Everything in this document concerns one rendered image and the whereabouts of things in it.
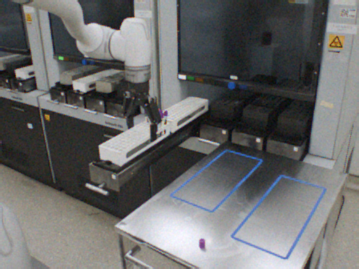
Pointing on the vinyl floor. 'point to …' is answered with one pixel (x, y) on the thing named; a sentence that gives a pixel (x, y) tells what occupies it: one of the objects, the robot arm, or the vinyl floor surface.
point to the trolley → (238, 213)
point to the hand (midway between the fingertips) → (142, 132)
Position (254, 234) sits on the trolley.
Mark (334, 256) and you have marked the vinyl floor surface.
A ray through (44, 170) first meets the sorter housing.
